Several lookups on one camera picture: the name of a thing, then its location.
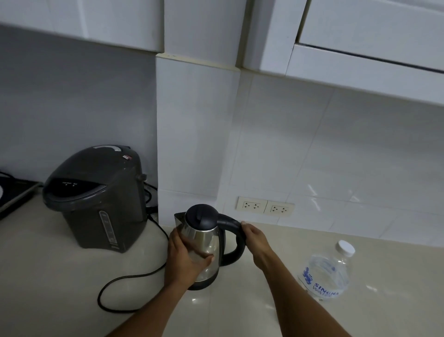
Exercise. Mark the person's left hand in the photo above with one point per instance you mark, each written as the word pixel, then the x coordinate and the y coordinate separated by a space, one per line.
pixel 182 258

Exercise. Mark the person's right hand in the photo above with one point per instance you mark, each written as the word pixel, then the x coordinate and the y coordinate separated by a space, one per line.
pixel 258 244

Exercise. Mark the person's left thumb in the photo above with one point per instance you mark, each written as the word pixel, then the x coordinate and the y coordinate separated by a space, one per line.
pixel 202 260

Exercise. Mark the person's right fingers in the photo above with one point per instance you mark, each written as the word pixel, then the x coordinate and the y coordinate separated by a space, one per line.
pixel 247 229

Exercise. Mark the stainless steel electric kettle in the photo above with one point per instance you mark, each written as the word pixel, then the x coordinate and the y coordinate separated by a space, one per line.
pixel 208 243

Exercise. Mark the person's left forearm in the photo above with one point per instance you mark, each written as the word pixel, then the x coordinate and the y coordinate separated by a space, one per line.
pixel 145 312

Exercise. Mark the person's right forearm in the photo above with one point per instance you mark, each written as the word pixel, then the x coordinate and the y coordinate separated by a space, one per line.
pixel 298 298

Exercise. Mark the clear plastic water bottle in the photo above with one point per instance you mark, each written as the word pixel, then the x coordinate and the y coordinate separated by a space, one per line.
pixel 326 274

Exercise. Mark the dark grey electric water boiler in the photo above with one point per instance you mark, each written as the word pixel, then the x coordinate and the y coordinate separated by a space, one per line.
pixel 93 205

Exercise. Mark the black induction cooktop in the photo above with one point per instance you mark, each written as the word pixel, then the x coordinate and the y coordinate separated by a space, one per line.
pixel 14 194

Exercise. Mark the white double wall socket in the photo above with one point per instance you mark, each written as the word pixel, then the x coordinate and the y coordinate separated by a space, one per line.
pixel 252 206

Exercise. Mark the white single wall socket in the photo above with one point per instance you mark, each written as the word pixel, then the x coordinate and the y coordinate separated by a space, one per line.
pixel 279 209

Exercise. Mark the white wall cabinet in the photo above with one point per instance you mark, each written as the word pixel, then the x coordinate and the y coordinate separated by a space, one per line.
pixel 347 38
pixel 86 20

